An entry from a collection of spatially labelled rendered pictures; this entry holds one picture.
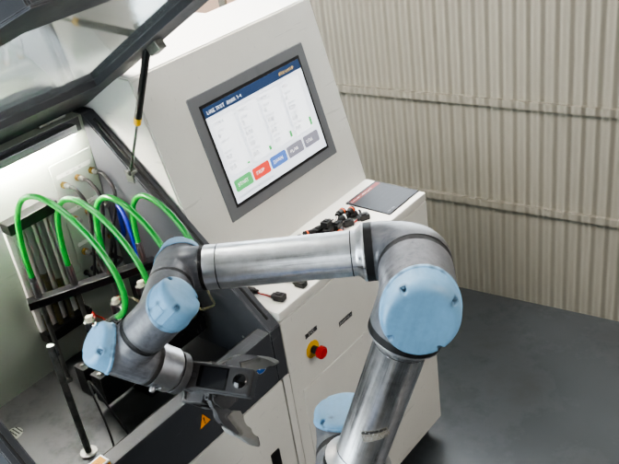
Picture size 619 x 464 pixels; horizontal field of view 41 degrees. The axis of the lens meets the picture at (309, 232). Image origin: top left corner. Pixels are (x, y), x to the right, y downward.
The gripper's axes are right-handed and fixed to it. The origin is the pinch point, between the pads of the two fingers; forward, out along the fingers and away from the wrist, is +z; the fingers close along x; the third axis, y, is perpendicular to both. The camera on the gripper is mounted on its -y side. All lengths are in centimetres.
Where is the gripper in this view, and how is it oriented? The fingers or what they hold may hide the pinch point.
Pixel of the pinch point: (272, 403)
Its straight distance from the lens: 148.3
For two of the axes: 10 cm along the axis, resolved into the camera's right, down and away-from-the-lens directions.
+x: -2.1, 9.1, -3.5
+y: -6.6, 1.3, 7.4
